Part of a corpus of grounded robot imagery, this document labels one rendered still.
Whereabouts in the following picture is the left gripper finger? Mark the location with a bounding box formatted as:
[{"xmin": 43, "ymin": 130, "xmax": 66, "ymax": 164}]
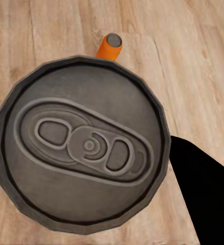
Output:
[{"xmin": 169, "ymin": 136, "xmax": 224, "ymax": 245}]

